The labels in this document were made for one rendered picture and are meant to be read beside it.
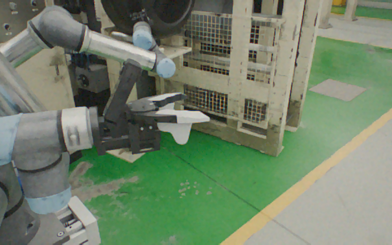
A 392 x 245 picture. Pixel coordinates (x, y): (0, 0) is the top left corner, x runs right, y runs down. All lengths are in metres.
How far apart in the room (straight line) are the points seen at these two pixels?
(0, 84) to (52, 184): 0.21
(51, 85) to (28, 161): 1.55
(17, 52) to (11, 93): 0.62
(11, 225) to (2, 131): 0.32
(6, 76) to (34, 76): 1.37
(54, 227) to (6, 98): 0.36
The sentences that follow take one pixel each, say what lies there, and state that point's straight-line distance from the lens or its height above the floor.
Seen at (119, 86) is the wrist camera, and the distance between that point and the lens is 0.55.
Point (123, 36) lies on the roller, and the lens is 1.87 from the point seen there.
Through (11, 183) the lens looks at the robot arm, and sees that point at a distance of 0.79.
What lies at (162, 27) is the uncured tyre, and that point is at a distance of 1.75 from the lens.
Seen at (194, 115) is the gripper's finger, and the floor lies 1.07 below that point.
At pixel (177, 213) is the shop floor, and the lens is 1.87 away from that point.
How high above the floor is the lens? 1.31
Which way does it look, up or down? 28 degrees down
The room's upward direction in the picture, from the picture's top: straight up
